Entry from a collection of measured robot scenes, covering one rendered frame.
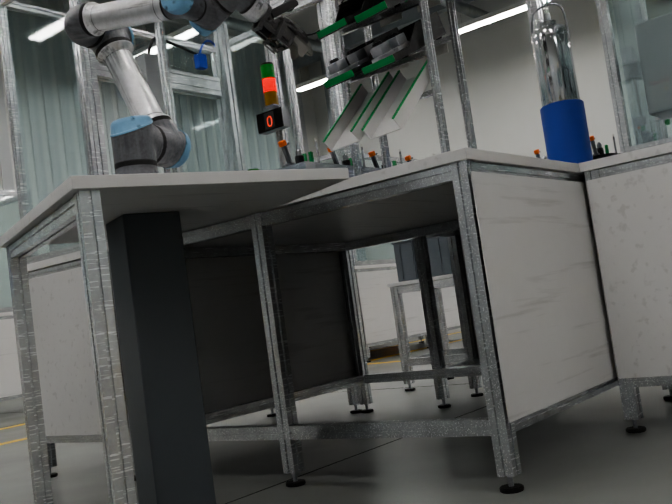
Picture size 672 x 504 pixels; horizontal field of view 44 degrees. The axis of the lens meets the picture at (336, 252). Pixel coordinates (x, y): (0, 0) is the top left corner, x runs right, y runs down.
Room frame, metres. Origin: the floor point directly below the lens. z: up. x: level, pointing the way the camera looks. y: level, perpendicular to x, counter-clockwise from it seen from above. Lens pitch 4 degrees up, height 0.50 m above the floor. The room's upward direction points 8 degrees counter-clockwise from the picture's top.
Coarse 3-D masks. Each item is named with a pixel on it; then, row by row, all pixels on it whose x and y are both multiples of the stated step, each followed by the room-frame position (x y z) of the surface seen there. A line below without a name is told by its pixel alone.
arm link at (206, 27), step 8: (208, 0) 2.21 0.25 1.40; (216, 0) 2.22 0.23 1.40; (208, 8) 2.20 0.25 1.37; (216, 8) 2.23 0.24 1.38; (224, 8) 2.23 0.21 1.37; (208, 16) 2.21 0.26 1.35; (216, 16) 2.24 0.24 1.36; (224, 16) 2.25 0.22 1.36; (192, 24) 2.26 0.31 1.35; (200, 24) 2.24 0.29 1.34; (208, 24) 2.25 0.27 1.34; (216, 24) 2.26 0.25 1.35; (200, 32) 2.27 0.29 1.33; (208, 32) 2.28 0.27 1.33
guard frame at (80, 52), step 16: (0, 0) 3.33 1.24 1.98; (0, 16) 3.34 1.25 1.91; (0, 32) 3.34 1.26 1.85; (144, 32) 3.93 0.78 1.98; (80, 48) 3.03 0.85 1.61; (80, 64) 3.03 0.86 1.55; (288, 64) 3.99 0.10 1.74; (80, 80) 3.04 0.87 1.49; (288, 80) 4.00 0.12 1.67; (80, 96) 3.04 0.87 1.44; (16, 128) 3.34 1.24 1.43; (16, 144) 3.34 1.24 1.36; (96, 144) 3.04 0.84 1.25; (16, 160) 3.34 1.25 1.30; (96, 160) 3.04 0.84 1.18; (16, 176) 3.34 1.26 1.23; (48, 256) 3.25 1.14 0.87
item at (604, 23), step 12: (600, 0) 2.62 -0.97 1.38; (600, 12) 2.62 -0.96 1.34; (600, 24) 2.62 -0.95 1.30; (612, 48) 2.60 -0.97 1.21; (612, 60) 2.61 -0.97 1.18; (612, 72) 2.62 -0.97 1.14; (612, 84) 2.62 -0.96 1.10; (612, 96) 2.62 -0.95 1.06; (624, 120) 2.60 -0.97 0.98; (624, 132) 2.61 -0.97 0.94; (624, 144) 2.62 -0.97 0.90; (648, 144) 2.57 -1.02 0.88; (660, 144) 2.55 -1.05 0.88
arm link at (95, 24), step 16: (128, 0) 2.20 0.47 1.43; (144, 0) 2.17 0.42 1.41; (160, 0) 2.15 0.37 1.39; (176, 0) 2.10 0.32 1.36; (192, 0) 2.13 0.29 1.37; (80, 16) 2.26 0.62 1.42; (96, 16) 2.25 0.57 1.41; (112, 16) 2.23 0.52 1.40; (128, 16) 2.21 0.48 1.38; (144, 16) 2.19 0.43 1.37; (160, 16) 2.17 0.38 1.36; (176, 16) 2.16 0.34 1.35; (192, 16) 2.17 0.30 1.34; (80, 32) 2.29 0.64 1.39; (96, 32) 2.29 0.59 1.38
